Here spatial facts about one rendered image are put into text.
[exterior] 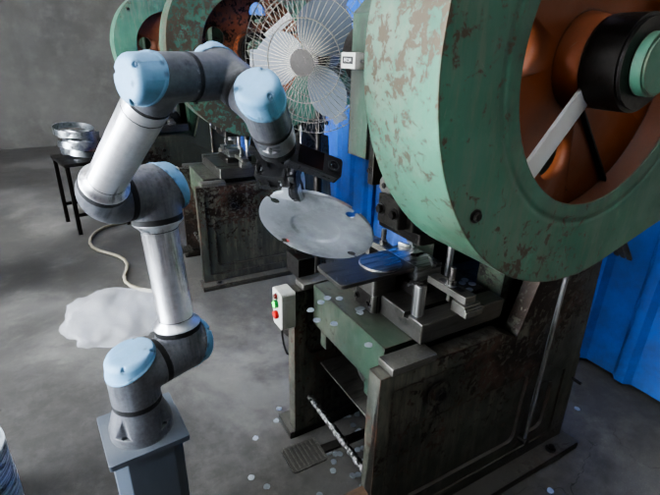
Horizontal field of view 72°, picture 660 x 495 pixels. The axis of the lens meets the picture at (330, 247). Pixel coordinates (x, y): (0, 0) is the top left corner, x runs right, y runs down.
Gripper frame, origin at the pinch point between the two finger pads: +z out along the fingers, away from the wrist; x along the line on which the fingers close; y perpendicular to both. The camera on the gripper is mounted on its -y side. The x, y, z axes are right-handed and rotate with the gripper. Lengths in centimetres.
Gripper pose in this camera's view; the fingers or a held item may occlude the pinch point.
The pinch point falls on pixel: (302, 195)
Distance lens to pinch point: 102.2
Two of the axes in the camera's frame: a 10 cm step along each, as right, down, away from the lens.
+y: -9.9, -0.8, 1.2
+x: -1.2, 9.2, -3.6
